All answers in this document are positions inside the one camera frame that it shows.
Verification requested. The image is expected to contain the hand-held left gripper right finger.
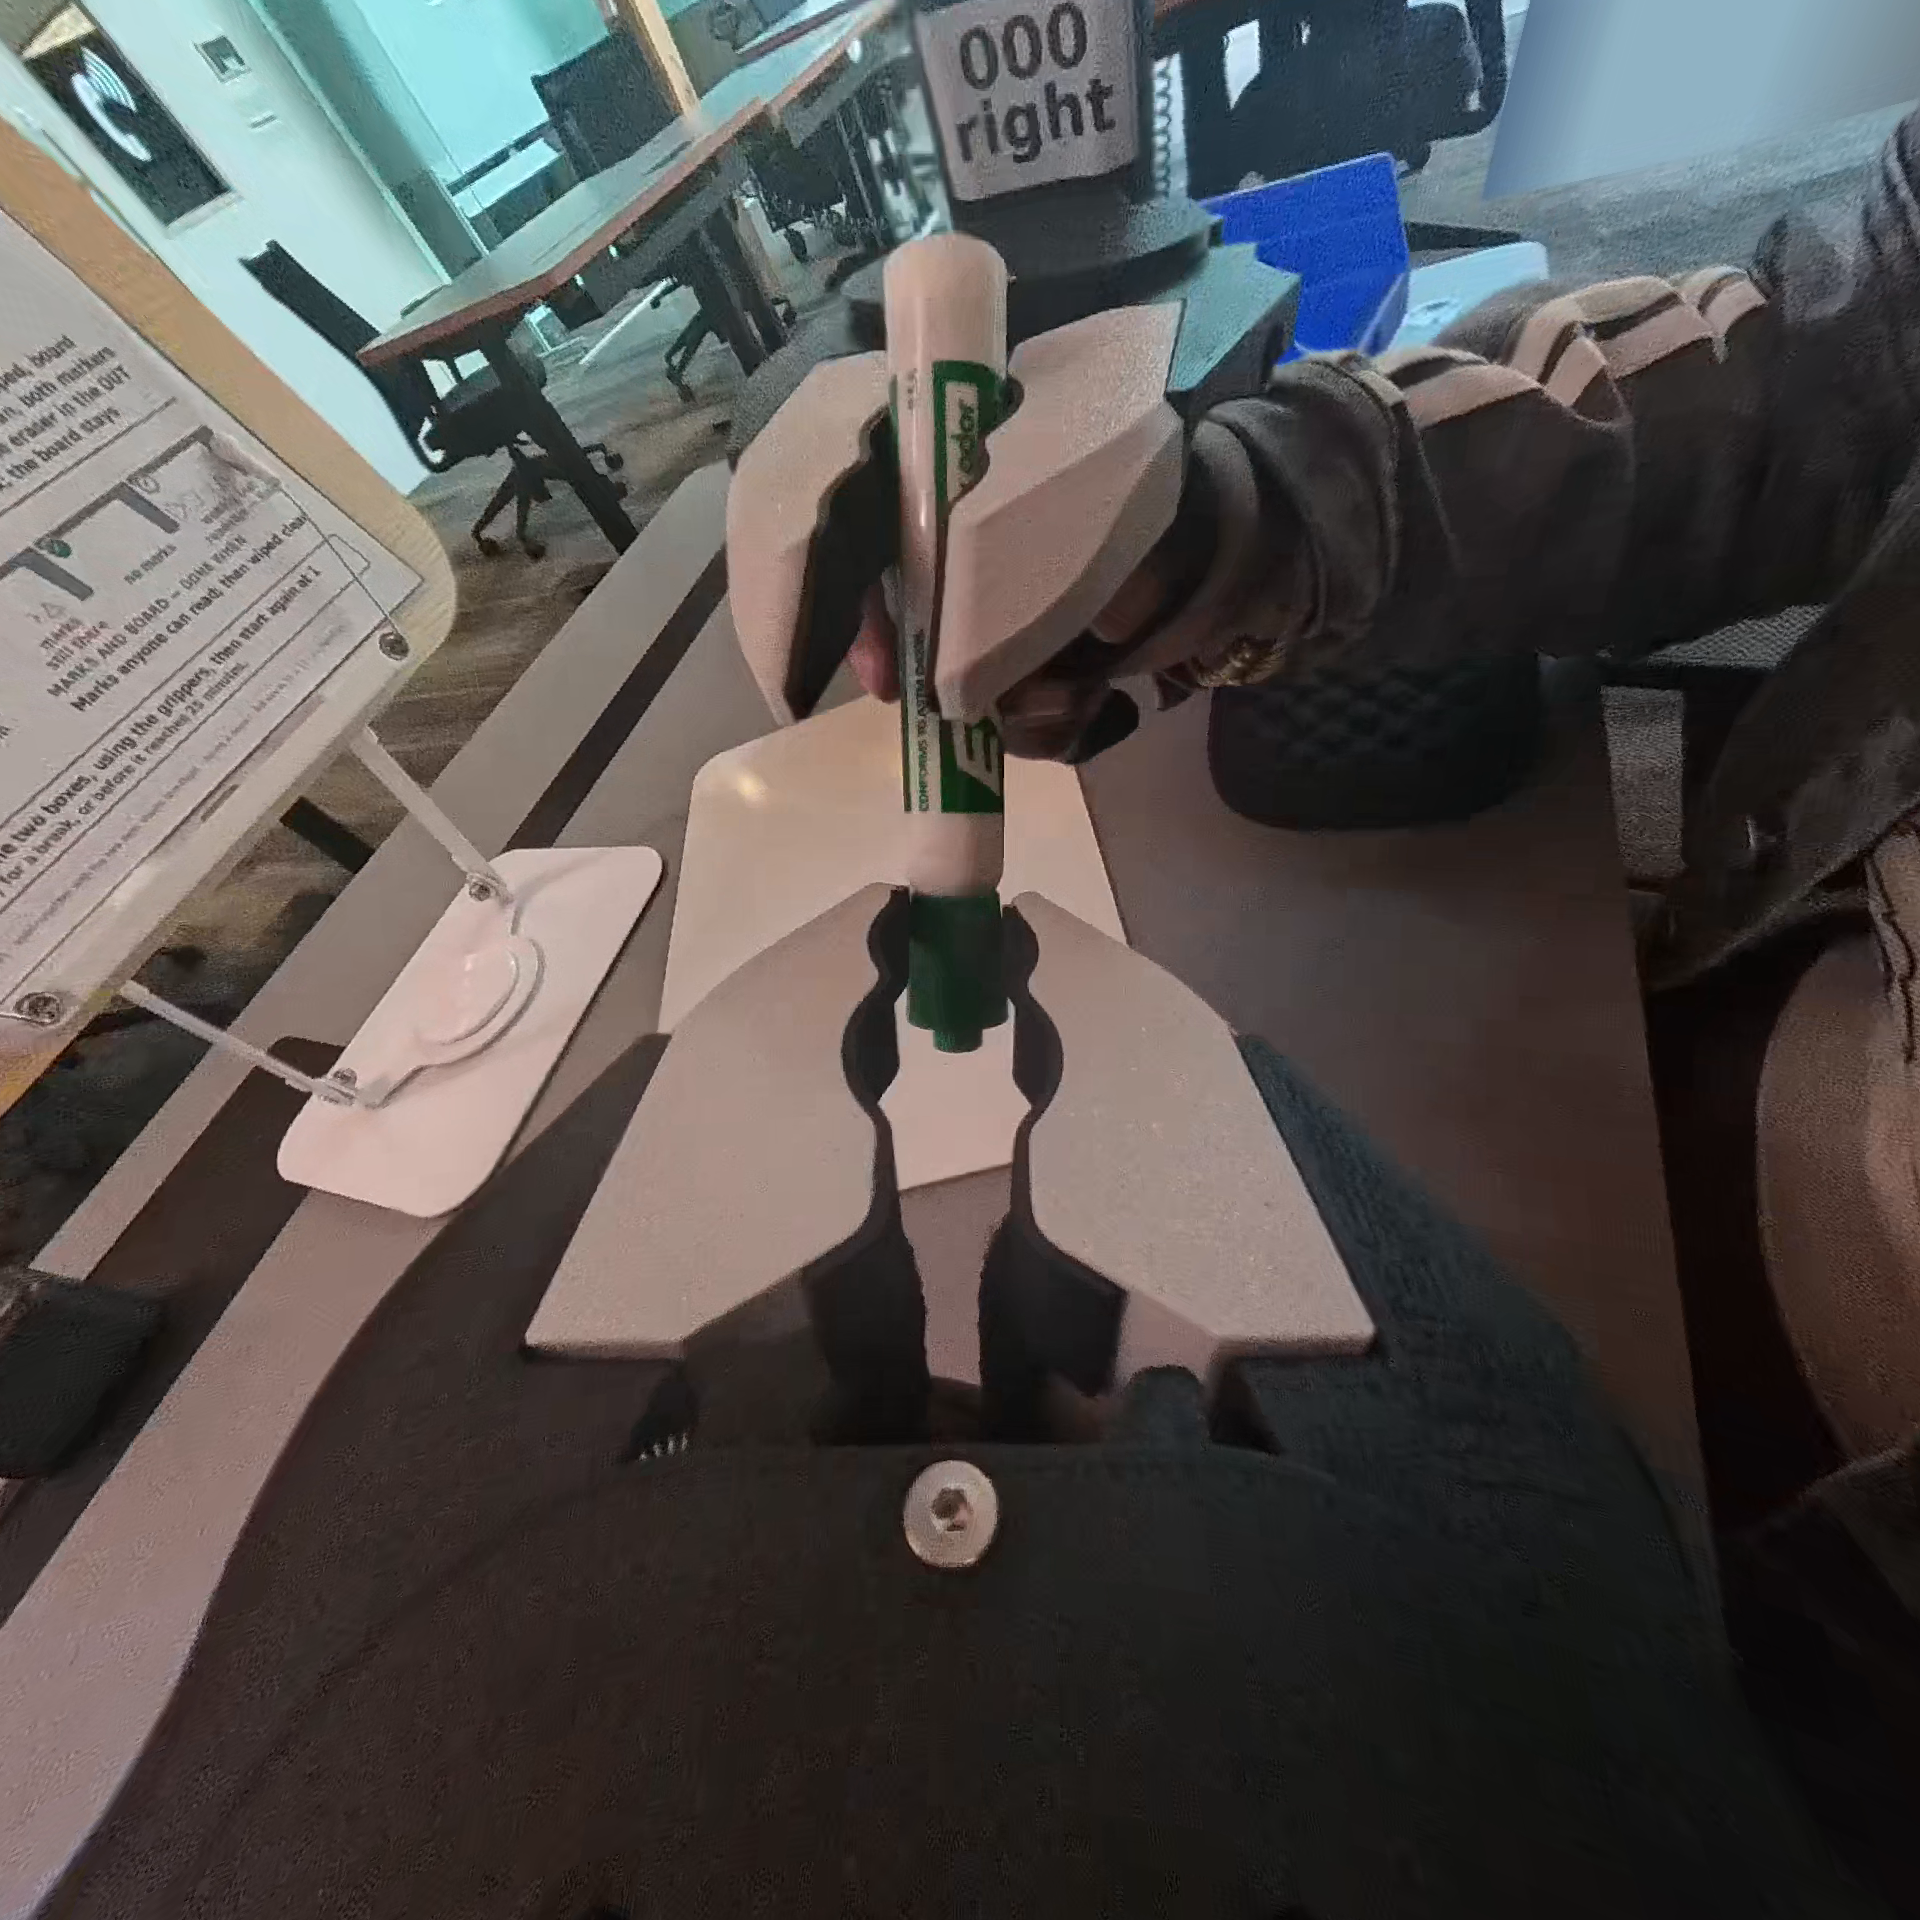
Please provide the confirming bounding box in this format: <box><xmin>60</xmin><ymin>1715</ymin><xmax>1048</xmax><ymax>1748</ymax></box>
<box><xmin>977</xmin><ymin>891</ymin><xmax>1377</xmax><ymax>1422</ymax></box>

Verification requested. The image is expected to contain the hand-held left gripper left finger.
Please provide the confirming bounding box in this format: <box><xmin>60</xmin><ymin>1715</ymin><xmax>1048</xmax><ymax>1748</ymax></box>
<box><xmin>533</xmin><ymin>891</ymin><xmax>938</xmax><ymax>1430</ymax></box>

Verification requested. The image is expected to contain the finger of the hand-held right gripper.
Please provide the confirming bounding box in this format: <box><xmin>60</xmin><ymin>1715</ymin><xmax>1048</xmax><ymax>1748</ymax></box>
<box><xmin>930</xmin><ymin>301</ymin><xmax>1195</xmax><ymax>754</ymax></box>
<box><xmin>730</xmin><ymin>354</ymin><xmax>898</xmax><ymax>725</ymax></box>

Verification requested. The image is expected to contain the green whiteboard marker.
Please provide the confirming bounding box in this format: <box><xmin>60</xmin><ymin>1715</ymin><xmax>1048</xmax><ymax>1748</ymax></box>
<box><xmin>880</xmin><ymin>235</ymin><xmax>1018</xmax><ymax>902</ymax></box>

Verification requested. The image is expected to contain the green marker cap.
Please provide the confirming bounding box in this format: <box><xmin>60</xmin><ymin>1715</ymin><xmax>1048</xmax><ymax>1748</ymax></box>
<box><xmin>907</xmin><ymin>891</ymin><xmax>1011</xmax><ymax>1056</ymax></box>

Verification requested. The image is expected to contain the white whiteboard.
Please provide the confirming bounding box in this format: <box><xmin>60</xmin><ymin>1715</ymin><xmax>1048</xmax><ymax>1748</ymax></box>
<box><xmin>660</xmin><ymin>707</ymin><xmax>1130</xmax><ymax>1190</ymax></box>

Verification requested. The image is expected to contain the blue plastic bin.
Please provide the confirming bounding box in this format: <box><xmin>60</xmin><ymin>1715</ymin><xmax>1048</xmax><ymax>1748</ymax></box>
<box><xmin>1200</xmin><ymin>158</ymin><xmax>1415</xmax><ymax>356</ymax></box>

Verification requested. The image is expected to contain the person's right forearm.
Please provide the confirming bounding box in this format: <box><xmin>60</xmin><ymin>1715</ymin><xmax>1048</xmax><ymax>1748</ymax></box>
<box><xmin>1261</xmin><ymin>122</ymin><xmax>1920</xmax><ymax>707</ymax></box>

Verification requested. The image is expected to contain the person's right hand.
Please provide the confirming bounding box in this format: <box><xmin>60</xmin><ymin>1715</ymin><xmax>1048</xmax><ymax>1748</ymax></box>
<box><xmin>999</xmin><ymin>417</ymin><xmax>1313</xmax><ymax>770</ymax></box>

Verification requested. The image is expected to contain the black office chair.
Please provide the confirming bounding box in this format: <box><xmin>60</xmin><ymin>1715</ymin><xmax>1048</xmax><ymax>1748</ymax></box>
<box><xmin>241</xmin><ymin>240</ymin><xmax>633</xmax><ymax>563</ymax></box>

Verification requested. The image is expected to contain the wooden office desk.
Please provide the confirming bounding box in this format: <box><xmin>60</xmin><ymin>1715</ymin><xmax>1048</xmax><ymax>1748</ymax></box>
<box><xmin>362</xmin><ymin>17</ymin><xmax>903</xmax><ymax>558</ymax></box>

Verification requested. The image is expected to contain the black knobbly rounded object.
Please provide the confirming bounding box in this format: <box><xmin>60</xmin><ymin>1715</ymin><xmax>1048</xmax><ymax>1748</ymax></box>
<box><xmin>1209</xmin><ymin>640</ymin><xmax>1553</xmax><ymax>833</ymax></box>

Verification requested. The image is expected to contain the white table sign stand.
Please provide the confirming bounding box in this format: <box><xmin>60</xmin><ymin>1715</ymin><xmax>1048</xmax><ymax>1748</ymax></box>
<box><xmin>0</xmin><ymin>122</ymin><xmax>666</xmax><ymax>1221</ymax></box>

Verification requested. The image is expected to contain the black boxy object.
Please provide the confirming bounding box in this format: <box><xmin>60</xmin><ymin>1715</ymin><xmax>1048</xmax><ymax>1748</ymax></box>
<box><xmin>0</xmin><ymin>1261</ymin><xmax>169</xmax><ymax>1481</ymax></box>

